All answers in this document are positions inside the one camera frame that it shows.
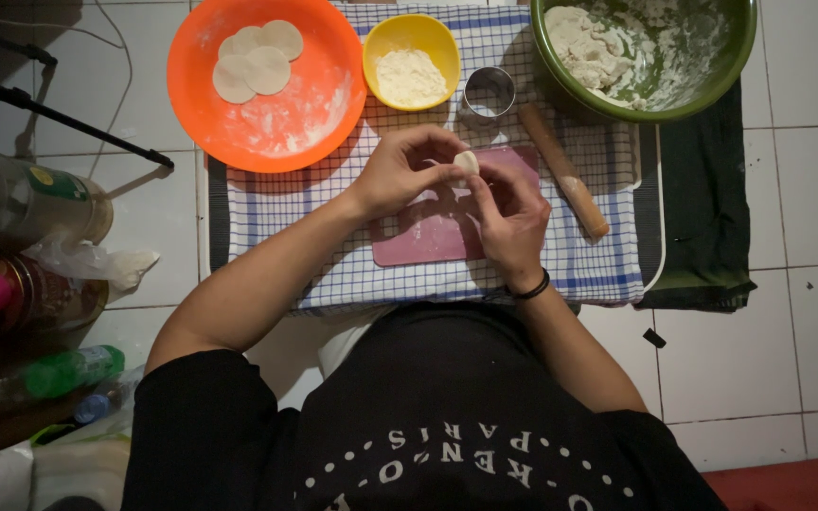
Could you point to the wooden rolling pin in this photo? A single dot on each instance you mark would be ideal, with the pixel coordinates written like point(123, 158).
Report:
point(565, 174)

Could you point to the small dough piece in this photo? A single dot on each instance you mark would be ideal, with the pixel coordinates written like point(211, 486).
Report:
point(467, 162)

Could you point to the black tripod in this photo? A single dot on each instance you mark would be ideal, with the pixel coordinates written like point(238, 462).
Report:
point(61, 117)

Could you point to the round flat dough wrapper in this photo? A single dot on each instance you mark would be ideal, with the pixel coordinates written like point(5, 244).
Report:
point(282, 39)
point(247, 41)
point(268, 70)
point(230, 81)

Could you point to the person's black printed shirt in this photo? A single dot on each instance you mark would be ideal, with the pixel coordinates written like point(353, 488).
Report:
point(437, 404)

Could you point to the round metal cutter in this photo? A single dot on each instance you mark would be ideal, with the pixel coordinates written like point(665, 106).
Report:
point(487, 96)

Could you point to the person's right hand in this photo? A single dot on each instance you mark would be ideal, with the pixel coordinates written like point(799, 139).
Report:
point(515, 227)

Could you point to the pink cutting board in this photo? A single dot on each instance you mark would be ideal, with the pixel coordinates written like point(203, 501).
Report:
point(430, 238)

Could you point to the clear bottle with green label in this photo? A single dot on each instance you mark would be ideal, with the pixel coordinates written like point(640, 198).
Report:
point(18, 199)

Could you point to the dark green cloth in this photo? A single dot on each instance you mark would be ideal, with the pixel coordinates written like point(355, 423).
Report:
point(707, 206)

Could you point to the orange plastic plate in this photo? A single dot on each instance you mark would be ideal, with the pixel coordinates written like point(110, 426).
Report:
point(281, 128)

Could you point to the yellow plastic bowl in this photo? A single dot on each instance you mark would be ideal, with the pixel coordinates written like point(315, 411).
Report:
point(444, 42)

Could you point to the green plastic bowl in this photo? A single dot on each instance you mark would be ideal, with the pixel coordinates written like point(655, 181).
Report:
point(732, 64)

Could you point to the crumpled clear plastic bag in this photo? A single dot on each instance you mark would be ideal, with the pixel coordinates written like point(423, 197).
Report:
point(96, 262)

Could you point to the lump of white dough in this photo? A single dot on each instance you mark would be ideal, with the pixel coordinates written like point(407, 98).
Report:
point(583, 53)

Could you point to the green bottle with blue cap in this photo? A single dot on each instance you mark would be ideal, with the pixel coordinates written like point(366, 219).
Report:
point(61, 372)

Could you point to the small black scrap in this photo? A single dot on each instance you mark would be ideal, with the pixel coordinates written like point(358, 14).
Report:
point(654, 338)

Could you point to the brown round tin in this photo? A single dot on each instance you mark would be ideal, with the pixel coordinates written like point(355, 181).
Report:
point(54, 298)

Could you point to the blue white checked cloth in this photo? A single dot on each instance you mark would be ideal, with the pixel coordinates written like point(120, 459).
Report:
point(295, 213)

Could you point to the black wristband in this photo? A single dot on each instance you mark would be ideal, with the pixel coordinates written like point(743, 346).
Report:
point(531, 289)

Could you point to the red mat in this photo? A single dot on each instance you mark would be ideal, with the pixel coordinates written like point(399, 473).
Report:
point(792, 486)

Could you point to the white flour heap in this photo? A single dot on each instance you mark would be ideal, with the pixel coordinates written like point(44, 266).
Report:
point(409, 76)

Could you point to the white plastic sack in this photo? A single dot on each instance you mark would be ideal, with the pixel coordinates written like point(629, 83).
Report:
point(40, 475)

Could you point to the person's left hand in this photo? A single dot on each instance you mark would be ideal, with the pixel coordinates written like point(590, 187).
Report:
point(395, 174)

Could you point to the clear bottle with blue cap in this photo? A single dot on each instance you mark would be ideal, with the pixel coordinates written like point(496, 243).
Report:
point(100, 404)

